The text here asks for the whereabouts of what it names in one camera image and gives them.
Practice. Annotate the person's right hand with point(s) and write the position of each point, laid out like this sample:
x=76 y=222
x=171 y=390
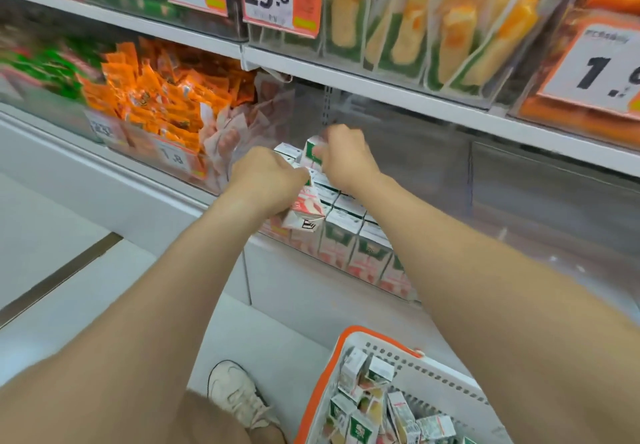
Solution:
x=350 y=159

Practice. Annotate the person's left hand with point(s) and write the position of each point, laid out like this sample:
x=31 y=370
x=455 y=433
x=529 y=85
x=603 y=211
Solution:
x=265 y=181

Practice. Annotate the carton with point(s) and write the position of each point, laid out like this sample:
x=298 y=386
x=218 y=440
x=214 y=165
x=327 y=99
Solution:
x=312 y=151
x=307 y=206

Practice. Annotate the pile of small juice cartons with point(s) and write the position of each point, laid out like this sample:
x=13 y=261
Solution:
x=360 y=408

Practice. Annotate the person's right forearm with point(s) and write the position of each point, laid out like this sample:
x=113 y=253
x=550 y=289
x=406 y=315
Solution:
x=525 y=319

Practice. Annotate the person's left forearm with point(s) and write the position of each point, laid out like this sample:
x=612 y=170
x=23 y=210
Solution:
x=125 y=339

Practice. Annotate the clear plastic shelf bin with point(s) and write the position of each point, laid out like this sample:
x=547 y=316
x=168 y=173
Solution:
x=150 y=159
x=150 y=19
x=410 y=159
x=380 y=79
x=550 y=124
x=45 y=114
x=550 y=199

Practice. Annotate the person's left white shoe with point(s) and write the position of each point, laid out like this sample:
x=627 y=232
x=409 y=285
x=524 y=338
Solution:
x=237 y=396

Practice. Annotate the person's left leg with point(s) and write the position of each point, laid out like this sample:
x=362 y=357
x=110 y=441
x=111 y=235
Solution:
x=210 y=423

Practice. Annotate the stack of pink snack packets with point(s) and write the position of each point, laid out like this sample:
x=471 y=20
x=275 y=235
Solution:
x=235 y=129

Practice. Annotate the heap of orange snack packets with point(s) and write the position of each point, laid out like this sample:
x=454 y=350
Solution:
x=160 y=94

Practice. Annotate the row of yellow food packs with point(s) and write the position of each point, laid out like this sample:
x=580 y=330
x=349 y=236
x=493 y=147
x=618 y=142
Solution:
x=450 y=34

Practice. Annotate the heap of green red packets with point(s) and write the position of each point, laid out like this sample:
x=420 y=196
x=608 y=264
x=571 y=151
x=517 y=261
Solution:
x=40 y=69

